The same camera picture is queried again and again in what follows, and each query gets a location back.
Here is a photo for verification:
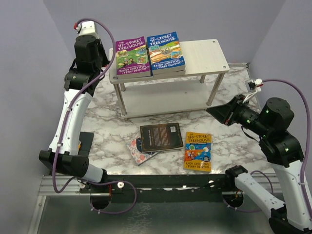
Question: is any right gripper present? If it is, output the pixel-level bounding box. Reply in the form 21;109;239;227
206;93;271;136

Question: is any purple 117-Storey Treehouse book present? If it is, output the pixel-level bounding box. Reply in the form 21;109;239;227
116;36;151;79

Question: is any yellow 130-Storey Treehouse book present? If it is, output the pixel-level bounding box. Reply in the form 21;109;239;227
183;132;212;173

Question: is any black hardcover book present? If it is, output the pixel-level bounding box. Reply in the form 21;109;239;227
140;122;184;153

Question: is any blue 91-Storey Treehouse book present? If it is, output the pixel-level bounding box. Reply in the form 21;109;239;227
147;31;185;76

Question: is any floral pink notebook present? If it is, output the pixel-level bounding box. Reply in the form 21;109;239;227
126;137;160;166

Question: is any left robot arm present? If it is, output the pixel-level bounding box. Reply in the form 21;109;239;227
39;35;108;193

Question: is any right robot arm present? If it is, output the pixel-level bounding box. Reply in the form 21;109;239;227
206;95;312;234

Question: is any white two-tier shelf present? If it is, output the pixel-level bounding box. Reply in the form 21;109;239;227
109;39;230;119

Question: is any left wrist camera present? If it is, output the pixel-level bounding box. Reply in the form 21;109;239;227
74;21;99;39

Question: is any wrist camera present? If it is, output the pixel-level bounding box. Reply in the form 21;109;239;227
74;21;99;39
243;78;263;103

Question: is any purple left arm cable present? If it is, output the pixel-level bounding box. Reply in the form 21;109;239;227
51;18;116;194

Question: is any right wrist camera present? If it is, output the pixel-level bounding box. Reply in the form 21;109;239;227
243;78;263;103

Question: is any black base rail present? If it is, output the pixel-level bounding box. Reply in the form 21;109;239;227
80;173;254;203

